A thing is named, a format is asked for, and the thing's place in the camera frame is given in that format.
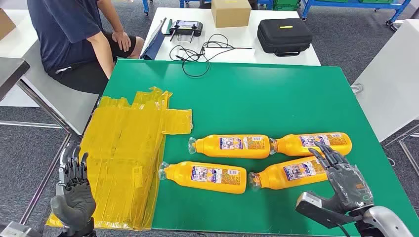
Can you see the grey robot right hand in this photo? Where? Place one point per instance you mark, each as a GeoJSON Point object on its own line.
{"type": "Point", "coordinates": [350, 186]}

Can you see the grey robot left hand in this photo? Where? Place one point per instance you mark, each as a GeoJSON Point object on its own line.
{"type": "Point", "coordinates": [75, 202]}

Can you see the person's left hand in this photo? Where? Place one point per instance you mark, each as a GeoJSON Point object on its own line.
{"type": "Point", "coordinates": [121, 41]}

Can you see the orange detergent bottle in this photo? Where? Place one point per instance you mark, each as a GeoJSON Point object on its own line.
{"type": "Point", "coordinates": [271, 176]}
{"type": "Point", "coordinates": [212, 147]}
{"type": "Point", "coordinates": [291, 145]}
{"type": "Point", "coordinates": [183, 175]}

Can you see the person's left forearm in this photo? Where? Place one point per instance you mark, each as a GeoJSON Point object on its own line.
{"type": "Point", "coordinates": [109, 16]}

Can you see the person's right forearm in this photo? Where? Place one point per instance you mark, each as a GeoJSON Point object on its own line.
{"type": "Point", "coordinates": [103, 55]}

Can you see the dark blue folder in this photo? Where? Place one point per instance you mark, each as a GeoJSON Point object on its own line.
{"type": "Point", "coordinates": [154, 44]}

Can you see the person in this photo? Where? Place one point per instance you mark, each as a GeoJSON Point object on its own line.
{"type": "Point", "coordinates": [62, 29]}

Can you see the black remote controller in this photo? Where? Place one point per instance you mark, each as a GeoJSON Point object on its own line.
{"type": "Point", "coordinates": [186, 27]}

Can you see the yellow plastic sheet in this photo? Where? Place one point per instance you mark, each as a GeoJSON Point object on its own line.
{"type": "Point", "coordinates": [124, 157]}

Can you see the closed cardboard box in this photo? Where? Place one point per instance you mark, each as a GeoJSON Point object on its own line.
{"type": "Point", "coordinates": [230, 14]}

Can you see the dark grey table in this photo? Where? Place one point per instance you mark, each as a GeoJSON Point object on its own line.
{"type": "Point", "coordinates": [11, 72]}

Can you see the brown cardboard box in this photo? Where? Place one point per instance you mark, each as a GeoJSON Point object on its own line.
{"type": "Point", "coordinates": [6, 24]}

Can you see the white work table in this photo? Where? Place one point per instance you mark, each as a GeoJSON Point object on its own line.
{"type": "Point", "coordinates": [242, 39]}

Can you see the green table mat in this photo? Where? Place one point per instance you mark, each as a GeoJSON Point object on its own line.
{"type": "Point", "coordinates": [262, 104]}

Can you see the black zip carry case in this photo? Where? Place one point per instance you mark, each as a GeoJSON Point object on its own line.
{"type": "Point", "coordinates": [283, 37]}

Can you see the green plastic crate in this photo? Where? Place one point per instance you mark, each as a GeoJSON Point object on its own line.
{"type": "Point", "coordinates": [286, 7]}
{"type": "Point", "coordinates": [286, 1]}

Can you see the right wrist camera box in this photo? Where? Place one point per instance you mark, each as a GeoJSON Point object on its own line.
{"type": "Point", "coordinates": [307, 200]}

